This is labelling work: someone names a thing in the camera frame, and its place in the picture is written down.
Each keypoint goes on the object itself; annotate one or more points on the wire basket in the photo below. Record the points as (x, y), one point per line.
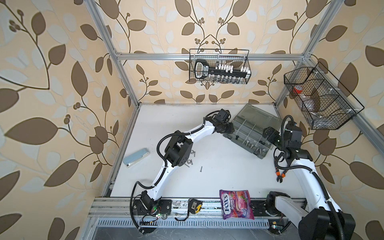
(235, 57)
(326, 102)

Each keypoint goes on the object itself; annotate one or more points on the light blue flat case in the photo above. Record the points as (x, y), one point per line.
(134, 158)

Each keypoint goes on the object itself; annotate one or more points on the orange black pliers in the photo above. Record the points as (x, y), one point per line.
(280, 175)

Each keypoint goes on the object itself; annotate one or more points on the right wire basket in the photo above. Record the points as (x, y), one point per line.
(326, 102)

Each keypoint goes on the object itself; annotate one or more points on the purple Fox's candy bag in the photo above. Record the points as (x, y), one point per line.
(236, 204)

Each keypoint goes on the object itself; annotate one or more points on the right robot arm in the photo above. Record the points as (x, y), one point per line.
(324, 219)

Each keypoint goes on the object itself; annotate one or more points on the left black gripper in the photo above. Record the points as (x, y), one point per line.
(231, 129)

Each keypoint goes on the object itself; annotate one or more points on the yellow black tape measure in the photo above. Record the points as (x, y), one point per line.
(194, 207)

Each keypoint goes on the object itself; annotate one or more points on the socket set on black rail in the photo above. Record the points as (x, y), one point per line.
(220, 73)

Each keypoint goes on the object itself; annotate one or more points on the back wire basket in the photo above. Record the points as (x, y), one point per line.
(235, 57)

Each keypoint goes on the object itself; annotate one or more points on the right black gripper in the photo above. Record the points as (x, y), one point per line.
(271, 137)

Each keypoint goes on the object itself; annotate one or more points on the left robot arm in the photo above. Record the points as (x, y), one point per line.
(175, 149)

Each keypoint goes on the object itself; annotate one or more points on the grey plastic organizer box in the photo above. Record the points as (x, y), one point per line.
(249, 125)

